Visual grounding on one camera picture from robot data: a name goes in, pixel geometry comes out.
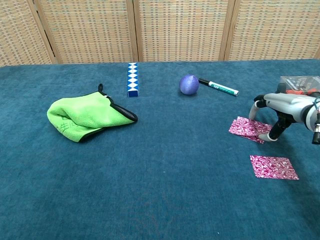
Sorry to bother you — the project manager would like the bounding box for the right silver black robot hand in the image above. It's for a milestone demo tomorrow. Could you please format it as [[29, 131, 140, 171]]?
[[248, 92, 316, 143]]

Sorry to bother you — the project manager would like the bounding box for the pink patterned card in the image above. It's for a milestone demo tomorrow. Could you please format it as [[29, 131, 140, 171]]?
[[228, 116, 273, 145], [249, 154, 300, 181]]

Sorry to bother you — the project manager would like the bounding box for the clear box of red pieces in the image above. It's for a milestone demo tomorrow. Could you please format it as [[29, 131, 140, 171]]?
[[276, 75, 320, 97]]

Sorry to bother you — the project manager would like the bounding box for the teal marker pen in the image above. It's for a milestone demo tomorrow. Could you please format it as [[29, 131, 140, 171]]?
[[198, 78, 240, 97]]

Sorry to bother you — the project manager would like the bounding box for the purple ball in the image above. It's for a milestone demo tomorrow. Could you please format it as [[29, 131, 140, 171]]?
[[178, 74, 200, 96]]

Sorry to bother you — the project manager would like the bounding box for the woven wooden folding screen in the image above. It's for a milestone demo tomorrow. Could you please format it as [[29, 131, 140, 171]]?
[[0, 0, 320, 68]]

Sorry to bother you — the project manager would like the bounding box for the blue felt table cover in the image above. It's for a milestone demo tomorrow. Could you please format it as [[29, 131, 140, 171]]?
[[0, 58, 320, 240]]

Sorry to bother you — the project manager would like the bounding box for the blue white snake puzzle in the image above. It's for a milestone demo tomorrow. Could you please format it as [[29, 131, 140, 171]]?
[[126, 62, 140, 98]]

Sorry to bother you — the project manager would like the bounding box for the green microfiber cloth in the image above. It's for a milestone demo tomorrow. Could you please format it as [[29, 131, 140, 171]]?
[[46, 83, 139, 144]]

